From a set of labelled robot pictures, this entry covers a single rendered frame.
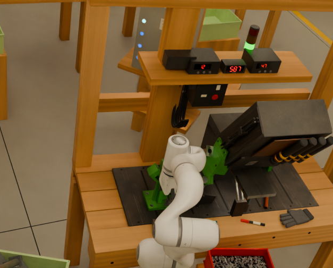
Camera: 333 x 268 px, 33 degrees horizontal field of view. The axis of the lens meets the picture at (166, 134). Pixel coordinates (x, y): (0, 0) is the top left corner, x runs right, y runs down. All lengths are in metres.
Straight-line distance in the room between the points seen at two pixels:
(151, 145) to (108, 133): 1.65
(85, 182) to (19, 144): 1.62
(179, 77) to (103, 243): 0.87
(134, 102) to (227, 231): 0.83
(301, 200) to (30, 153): 2.20
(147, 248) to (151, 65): 0.97
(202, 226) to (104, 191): 1.19
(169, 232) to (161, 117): 1.24
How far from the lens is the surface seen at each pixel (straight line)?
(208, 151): 2.87
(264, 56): 2.91
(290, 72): 3.00
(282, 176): 3.32
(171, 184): 2.28
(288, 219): 3.05
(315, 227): 3.13
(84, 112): 2.84
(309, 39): 7.04
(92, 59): 2.66
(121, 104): 2.96
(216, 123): 2.97
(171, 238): 1.83
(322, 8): 2.98
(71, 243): 3.55
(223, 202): 3.03
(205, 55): 2.78
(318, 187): 3.39
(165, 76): 2.69
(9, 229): 3.93
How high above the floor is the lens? 2.98
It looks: 38 degrees down
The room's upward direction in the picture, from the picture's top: 13 degrees clockwise
